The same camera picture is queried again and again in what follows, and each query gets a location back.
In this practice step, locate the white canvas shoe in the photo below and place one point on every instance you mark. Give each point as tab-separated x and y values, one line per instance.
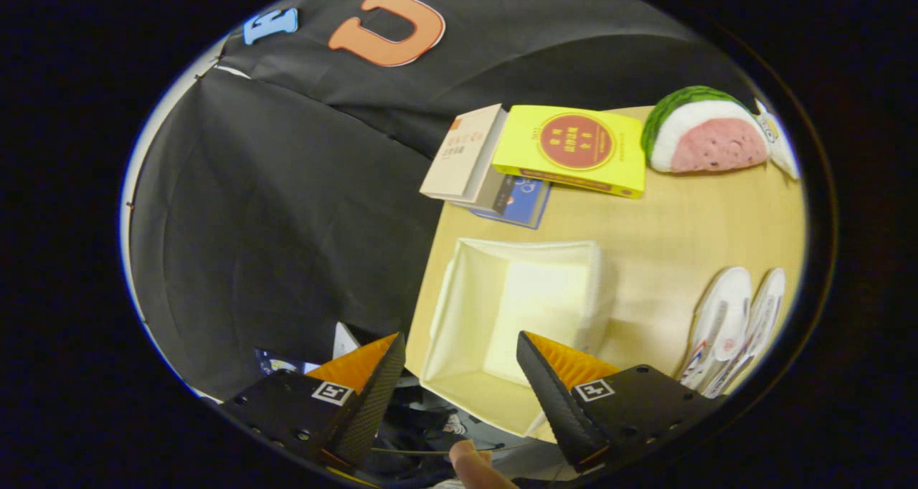
766	317
724	310

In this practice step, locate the cream fabric storage box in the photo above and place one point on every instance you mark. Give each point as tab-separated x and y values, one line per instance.
538	295

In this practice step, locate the watermelon slice plush toy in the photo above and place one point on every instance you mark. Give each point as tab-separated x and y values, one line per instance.
710	141

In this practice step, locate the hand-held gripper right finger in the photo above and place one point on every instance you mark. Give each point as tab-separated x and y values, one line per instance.
552	403

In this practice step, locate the white board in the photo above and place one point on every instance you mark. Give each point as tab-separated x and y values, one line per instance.
346	342

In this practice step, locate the blue cover book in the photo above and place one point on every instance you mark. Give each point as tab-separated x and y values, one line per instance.
523	201

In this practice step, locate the small white plush toy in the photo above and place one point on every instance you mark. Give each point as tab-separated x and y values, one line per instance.
778	141

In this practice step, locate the yellow book with red circle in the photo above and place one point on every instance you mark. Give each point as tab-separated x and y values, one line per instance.
574	145

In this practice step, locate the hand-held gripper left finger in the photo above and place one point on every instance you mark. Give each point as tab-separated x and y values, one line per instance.
373	403

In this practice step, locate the beige paperback book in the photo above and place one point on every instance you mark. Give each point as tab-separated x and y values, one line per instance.
459	152

